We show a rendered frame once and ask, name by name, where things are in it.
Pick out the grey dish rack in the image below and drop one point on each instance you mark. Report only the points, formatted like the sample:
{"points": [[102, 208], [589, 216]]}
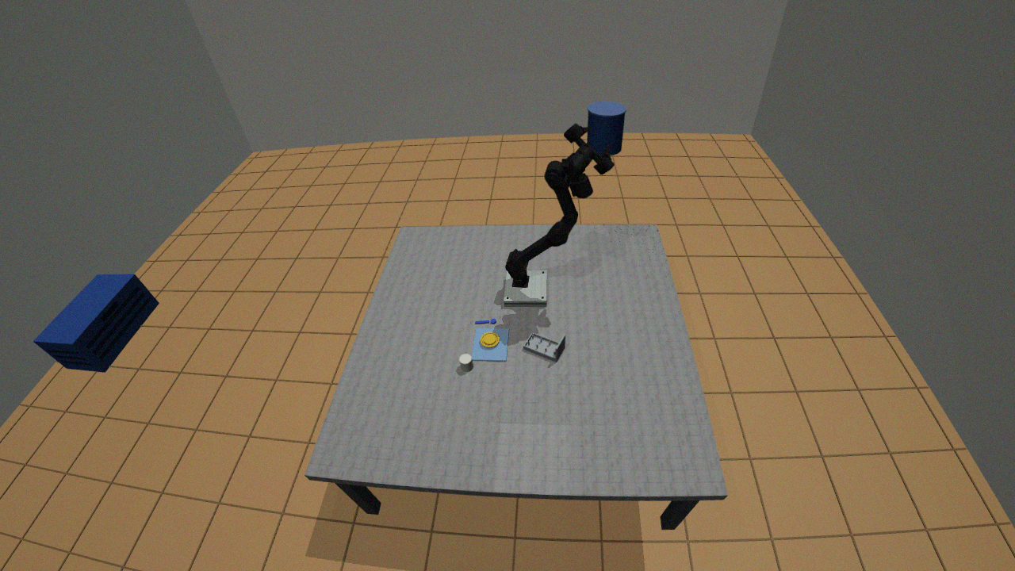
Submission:
{"points": [[547, 348]]}

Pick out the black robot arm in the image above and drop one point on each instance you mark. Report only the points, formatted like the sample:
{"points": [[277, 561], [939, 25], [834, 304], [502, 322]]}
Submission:
{"points": [[559, 176]]}

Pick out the yellow round plate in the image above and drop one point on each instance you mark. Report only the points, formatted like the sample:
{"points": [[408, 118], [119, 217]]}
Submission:
{"points": [[489, 339]]}

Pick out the light blue flat mat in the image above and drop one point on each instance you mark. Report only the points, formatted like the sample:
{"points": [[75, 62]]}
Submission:
{"points": [[497, 353]]}

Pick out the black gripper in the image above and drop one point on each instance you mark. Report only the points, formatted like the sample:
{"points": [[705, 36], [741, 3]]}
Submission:
{"points": [[603, 161]]}

